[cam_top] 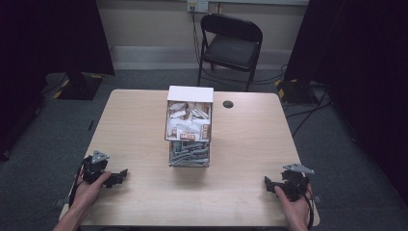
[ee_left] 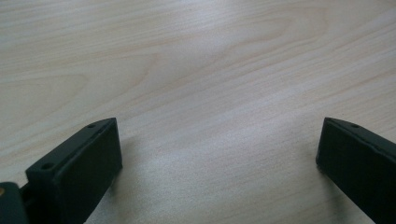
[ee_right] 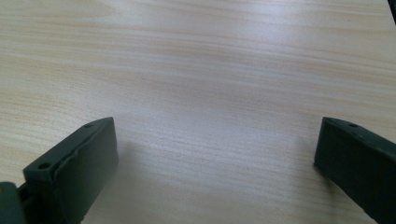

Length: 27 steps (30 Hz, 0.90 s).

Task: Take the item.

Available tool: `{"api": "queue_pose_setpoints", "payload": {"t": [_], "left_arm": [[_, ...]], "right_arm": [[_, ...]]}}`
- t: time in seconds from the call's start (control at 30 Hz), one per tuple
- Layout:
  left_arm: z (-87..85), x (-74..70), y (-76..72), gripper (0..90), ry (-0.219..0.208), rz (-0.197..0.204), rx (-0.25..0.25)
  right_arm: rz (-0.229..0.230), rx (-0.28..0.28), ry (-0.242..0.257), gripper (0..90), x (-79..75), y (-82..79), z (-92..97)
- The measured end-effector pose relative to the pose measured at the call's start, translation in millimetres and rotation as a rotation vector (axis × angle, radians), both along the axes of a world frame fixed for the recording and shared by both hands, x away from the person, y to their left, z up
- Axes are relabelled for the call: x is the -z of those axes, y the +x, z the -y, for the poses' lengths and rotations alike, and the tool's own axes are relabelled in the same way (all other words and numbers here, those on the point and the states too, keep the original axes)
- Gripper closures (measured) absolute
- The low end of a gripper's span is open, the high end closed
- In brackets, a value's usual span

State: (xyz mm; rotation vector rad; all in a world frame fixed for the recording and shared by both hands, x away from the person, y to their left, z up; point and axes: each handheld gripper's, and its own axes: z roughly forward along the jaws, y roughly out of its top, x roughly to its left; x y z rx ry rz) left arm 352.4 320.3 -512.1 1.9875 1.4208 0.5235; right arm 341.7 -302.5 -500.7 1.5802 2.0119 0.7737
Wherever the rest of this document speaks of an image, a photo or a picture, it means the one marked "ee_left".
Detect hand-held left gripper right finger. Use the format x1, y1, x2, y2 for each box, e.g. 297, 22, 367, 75
316, 117, 396, 224

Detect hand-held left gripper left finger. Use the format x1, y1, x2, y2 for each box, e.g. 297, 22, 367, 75
20, 117, 123, 224

